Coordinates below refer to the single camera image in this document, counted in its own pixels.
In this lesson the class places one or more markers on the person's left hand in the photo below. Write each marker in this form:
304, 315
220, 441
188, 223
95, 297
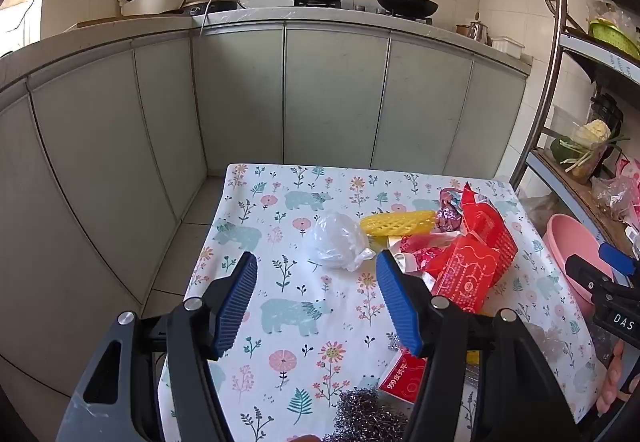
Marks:
305, 438

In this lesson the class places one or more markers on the cauliflower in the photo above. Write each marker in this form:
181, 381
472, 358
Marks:
592, 131

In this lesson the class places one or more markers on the black blender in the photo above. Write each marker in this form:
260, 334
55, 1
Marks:
607, 111

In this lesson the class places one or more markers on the clear plastic bags in basket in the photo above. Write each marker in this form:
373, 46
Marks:
607, 6

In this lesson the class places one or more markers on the grey kitchen cabinet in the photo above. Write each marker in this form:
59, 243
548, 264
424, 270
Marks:
250, 86

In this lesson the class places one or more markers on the metal storage rack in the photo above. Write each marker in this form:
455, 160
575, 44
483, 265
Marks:
552, 46

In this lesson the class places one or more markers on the pink polka dot cloth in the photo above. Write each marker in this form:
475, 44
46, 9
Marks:
627, 171

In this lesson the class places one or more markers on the torn red cardboard box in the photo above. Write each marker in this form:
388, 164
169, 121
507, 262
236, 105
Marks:
492, 229

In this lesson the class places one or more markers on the small steel pot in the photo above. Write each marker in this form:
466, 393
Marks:
477, 29

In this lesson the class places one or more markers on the pink foil wrapper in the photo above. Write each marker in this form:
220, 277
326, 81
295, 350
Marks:
447, 217

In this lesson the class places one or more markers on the green plastic basket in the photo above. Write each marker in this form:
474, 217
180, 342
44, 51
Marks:
612, 34

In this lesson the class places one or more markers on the green pepper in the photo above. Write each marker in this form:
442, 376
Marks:
562, 149

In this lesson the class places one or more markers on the person's right hand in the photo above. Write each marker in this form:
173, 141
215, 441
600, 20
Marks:
612, 372

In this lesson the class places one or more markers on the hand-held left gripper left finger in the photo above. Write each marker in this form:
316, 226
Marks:
235, 307

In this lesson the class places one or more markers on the green onions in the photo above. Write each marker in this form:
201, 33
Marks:
582, 156

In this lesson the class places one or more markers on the pink plastic bucket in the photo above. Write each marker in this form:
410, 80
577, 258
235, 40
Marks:
575, 247

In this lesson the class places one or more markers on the white plastic container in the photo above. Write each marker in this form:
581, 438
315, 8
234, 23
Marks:
507, 46

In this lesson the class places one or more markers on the gas stove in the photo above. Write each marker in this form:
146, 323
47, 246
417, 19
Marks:
350, 6

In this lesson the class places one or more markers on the black electric cooker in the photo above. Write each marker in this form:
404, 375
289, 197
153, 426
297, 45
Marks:
205, 1

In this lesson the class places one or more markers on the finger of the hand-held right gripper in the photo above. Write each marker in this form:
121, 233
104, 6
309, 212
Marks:
617, 259
585, 272

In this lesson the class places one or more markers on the clear plastic container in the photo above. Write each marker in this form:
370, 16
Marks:
560, 119

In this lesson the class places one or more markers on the steel wool scrubber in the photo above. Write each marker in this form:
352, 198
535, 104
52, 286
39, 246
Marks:
365, 414

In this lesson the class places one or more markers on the clear plastic bag with scraps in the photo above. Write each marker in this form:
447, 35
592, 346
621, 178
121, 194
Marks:
612, 194

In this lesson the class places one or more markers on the red white medicine box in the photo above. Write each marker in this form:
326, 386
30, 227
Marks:
402, 374

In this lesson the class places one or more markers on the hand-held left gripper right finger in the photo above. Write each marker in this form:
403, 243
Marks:
400, 307

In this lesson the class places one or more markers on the wooden board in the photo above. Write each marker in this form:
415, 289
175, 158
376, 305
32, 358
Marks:
100, 21

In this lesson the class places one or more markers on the yellow foam fruit net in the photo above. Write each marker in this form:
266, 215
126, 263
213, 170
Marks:
395, 223

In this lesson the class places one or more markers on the small copper pot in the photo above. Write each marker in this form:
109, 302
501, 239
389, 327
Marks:
462, 28

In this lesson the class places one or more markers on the window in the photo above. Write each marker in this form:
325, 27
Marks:
20, 11

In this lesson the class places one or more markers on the floral bear print tablecloth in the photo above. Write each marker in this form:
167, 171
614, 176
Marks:
300, 272

